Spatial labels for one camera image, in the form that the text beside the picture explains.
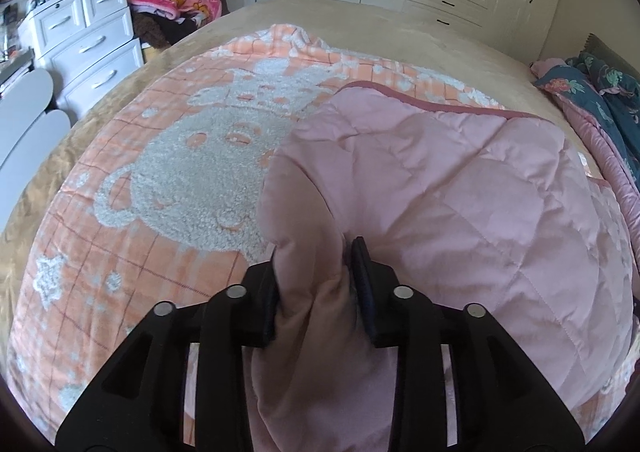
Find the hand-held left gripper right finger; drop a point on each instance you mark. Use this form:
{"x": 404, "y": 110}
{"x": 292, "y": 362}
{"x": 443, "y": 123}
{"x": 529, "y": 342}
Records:
{"x": 362, "y": 282}

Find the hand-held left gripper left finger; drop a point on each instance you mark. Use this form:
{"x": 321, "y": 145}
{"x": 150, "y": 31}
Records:
{"x": 267, "y": 302}

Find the pink quilted jacket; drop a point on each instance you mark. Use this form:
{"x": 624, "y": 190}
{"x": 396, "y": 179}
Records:
{"x": 450, "y": 212}

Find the dark clothes pile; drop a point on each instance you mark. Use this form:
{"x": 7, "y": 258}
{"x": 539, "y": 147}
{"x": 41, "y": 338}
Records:
{"x": 160, "y": 30}

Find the orange bear blanket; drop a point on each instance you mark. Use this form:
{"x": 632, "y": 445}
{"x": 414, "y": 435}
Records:
{"x": 150, "y": 257}

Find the bed with beige cover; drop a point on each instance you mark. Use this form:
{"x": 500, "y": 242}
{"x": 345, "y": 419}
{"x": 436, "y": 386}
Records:
{"x": 390, "y": 37}

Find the white drawer cabinet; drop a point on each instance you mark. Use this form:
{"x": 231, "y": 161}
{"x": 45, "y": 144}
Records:
{"x": 95, "y": 52}

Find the blue and pink floral quilt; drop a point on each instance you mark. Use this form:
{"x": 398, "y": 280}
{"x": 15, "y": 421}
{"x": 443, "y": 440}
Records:
{"x": 610, "y": 102}

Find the white cloud-shaped board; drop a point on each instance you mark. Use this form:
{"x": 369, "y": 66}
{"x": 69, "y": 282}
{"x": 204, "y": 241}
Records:
{"x": 25, "y": 102}

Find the grey headboard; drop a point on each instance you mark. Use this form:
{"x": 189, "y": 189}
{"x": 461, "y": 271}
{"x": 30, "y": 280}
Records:
{"x": 607, "y": 50}

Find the desk clutter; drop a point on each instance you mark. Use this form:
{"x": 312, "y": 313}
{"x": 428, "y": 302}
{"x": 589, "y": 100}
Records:
{"x": 12, "y": 42}

